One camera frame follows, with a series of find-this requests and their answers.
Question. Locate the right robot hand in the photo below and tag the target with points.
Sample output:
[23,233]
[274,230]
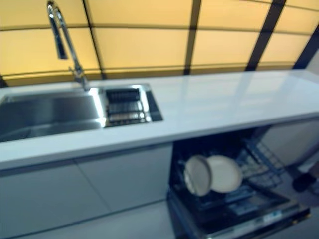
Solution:
[302,182]

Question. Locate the cream plate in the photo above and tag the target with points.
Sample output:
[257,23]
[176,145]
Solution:
[225,174]

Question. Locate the beige bowl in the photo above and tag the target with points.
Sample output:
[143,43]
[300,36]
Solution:
[197,175]

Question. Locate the black sink drying rack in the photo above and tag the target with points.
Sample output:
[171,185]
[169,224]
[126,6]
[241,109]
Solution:
[124,107]

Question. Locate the stainless steel sink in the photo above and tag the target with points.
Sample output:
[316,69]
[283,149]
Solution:
[49,112]

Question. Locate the chrome kitchen faucet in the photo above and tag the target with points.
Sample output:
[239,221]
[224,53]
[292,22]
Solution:
[64,39]

